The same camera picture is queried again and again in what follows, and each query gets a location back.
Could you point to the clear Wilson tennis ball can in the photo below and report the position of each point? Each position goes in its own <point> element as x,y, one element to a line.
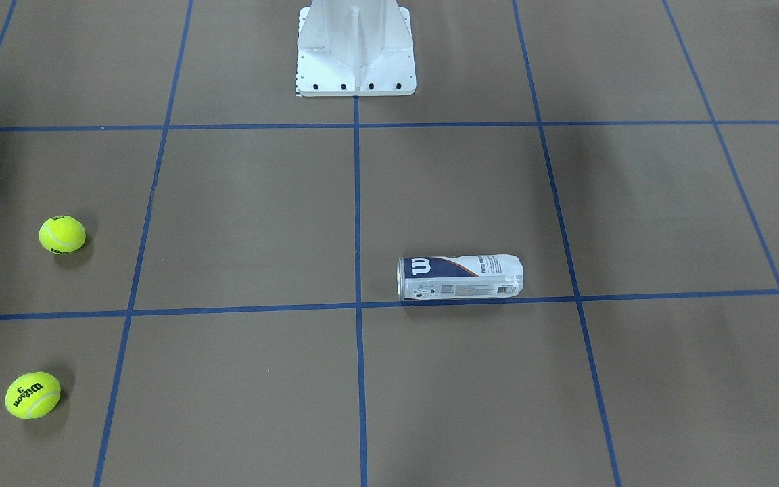
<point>436,278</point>

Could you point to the tennis ball with Wilson 3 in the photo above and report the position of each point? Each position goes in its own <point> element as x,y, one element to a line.
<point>33,395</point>

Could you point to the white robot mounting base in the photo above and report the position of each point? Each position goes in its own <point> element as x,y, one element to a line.
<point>355,49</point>

